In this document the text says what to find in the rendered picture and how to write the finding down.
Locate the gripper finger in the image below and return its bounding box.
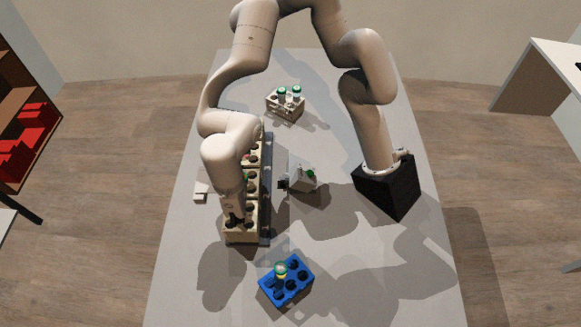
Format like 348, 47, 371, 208
229, 213, 245, 227

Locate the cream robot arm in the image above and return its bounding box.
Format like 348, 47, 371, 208
192, 0, 409, 204

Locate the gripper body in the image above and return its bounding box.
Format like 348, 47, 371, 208
218, 181, 247, 219

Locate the blue tube rack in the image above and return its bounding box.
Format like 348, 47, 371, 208
257, 254, 314, 310

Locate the green tube cap with grey dot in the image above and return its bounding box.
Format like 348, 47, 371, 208
274, 261, 288, 279

